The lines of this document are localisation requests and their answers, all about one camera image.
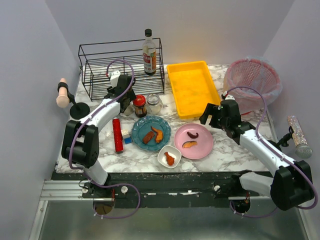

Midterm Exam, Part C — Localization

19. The pink mesh waste basket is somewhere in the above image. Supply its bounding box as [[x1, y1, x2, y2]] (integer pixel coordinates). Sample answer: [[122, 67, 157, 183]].
[[223, 57, 283, 115]]

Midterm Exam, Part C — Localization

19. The yellow plastic tray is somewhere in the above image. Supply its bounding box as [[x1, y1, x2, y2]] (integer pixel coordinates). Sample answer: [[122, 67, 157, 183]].
[[166, 61, 221, 119]]

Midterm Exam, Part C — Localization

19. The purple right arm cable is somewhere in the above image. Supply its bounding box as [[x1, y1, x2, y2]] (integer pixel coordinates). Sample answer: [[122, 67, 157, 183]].
[[222, 86, 317, 218]]

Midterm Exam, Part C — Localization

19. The white toy brick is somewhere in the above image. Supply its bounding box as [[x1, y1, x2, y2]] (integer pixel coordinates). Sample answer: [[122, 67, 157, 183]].
[[121, 129, 130, 139]]

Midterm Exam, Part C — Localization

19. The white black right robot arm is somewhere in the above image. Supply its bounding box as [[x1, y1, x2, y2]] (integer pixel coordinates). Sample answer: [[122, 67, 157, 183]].
[[199, 99, 319, 211]]

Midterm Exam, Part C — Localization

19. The grey cap salt grinder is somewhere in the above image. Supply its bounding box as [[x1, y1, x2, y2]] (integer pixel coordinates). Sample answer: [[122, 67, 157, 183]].
[[123, 103, 135, 116]]

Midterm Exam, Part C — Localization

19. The pink round plate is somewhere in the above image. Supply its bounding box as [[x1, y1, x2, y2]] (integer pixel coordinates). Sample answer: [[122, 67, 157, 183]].
[[173, 123, 214, 160]]

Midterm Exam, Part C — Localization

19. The black wire rack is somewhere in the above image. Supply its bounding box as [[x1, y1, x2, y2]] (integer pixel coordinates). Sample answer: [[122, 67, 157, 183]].
[[77, 37, 166, 102]]

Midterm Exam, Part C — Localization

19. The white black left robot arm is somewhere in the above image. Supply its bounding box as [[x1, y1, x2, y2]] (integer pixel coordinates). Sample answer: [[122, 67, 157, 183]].
[[61, 74, 136, 186]]

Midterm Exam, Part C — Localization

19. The small white square dish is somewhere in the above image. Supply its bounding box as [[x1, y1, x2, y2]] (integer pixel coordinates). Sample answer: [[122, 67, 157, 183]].
[[157, 145, 182, 169]]

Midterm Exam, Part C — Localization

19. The aluminium extrusion rail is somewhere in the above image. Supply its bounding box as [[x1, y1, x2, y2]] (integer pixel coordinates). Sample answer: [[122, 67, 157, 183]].
[[39, 179, 91, 201]]

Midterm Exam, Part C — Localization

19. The red cylindrical can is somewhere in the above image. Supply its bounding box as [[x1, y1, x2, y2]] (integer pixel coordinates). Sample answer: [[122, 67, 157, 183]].
[[112, 117, 124, 154]]

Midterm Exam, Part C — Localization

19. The glitter microphone on stand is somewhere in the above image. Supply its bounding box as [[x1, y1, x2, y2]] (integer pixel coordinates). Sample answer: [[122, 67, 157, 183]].
[[275, 115, 313, 159]]

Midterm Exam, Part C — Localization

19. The dark sauce glass bottle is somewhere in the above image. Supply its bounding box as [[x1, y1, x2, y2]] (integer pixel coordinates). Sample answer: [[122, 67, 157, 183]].
[[142, 28, 157, 76]]

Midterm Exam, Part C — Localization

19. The fried chicken drumstick toy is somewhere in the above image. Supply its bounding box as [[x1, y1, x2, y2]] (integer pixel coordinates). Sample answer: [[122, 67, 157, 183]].
[[164, 152, 175, 166]]

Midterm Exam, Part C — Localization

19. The salmon slice toy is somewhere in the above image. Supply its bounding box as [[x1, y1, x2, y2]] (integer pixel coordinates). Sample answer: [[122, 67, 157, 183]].
[[182, 140, 198, 149]]

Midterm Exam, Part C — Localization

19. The red lid sauce jar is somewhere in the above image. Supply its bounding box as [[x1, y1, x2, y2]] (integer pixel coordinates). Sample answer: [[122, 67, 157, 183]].
[[132, 94, 147, 118]]

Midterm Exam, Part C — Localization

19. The octopus tentacle toy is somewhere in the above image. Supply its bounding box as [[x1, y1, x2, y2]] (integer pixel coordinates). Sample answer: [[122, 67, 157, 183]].
[[187, 131, 199, 139]]

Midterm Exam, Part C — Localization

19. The blue toy brick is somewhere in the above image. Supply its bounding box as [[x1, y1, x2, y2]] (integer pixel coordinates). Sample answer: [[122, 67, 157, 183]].
[[123, 137, 132, 145]]

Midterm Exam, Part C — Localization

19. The clear glass salt jar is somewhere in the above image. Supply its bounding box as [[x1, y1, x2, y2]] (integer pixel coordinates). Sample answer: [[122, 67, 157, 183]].
[[146, 94, 163, 115]]

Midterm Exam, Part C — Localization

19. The black mounting base rail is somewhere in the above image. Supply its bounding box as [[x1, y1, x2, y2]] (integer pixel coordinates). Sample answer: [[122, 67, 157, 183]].
[[51, 172, 261, 212]]

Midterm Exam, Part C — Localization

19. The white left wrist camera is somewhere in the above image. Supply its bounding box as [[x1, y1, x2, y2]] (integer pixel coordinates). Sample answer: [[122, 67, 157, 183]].
[[109, 70, 121, 88]]

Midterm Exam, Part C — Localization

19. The beige handle on black stand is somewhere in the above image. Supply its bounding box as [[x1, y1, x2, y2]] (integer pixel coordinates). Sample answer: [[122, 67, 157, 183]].
[[56, 78, 90, 120]]

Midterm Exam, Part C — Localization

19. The teal glass plate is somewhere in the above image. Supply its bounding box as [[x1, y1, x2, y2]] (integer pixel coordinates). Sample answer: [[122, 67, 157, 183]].
[[131, 115, 171, 152]]

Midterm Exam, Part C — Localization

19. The brown grilled meat toy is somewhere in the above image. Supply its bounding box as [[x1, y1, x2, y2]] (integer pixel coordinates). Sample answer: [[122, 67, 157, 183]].
[[142, 131, 155, 145]]

